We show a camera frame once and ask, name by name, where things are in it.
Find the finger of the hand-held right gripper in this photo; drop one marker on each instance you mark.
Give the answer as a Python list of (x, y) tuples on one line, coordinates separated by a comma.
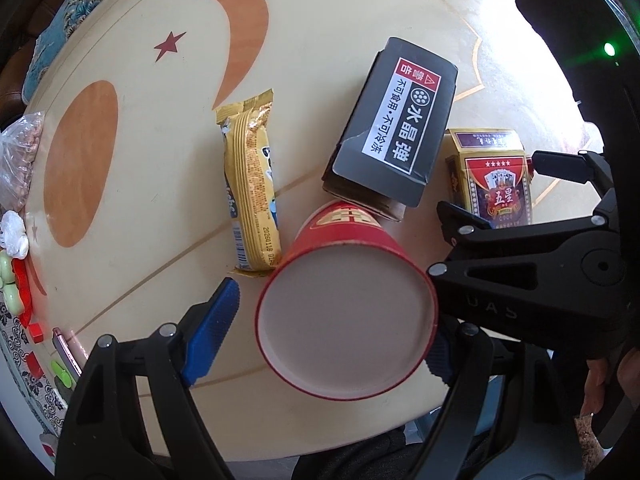
[(525, 280), (570, 165)]

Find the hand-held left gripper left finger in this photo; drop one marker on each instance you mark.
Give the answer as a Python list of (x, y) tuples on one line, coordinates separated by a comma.
[(210, 335)]

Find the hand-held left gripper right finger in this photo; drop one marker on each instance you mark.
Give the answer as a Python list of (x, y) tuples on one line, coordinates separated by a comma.
[(441, 360)]

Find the red playing card box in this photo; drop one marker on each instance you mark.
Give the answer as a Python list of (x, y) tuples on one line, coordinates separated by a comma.
[(492, 180)]

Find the red paper cup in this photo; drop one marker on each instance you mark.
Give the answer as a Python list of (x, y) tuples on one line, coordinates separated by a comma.
[(345, 310)]

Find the person's right hand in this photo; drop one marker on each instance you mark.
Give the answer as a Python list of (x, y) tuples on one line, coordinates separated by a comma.
[(595, 385)]

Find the pink cased smartphone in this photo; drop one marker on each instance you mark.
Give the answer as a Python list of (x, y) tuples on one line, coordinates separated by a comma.
[(65, 350)]

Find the yellow snack wrapper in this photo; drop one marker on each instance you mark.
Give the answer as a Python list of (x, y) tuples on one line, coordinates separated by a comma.
[(250, 185)]

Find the red plastic block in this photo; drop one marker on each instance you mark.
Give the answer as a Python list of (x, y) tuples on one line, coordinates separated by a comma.
[(35, 331)]

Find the black cardboard box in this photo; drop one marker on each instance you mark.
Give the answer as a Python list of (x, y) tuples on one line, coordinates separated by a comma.
[(395, 125)]

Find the red plastic tray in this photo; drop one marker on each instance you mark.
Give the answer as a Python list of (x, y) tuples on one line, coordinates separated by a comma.
[(22, 280)]

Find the green white cup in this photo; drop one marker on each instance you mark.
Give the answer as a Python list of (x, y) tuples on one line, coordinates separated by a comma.
[(12, 301), (6, 267)]

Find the crumpled white plastic bag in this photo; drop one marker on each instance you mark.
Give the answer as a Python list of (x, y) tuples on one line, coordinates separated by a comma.
[(12, 235)]

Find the clear bag of peanuts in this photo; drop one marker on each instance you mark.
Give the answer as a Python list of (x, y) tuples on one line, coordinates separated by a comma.
[(20, 160)]

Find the brown leather sofa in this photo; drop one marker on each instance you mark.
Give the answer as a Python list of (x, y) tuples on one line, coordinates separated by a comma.
[(15, 70)]

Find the blue floral seat cloth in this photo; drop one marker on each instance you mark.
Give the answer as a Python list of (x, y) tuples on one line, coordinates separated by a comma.
[(65, 25)]

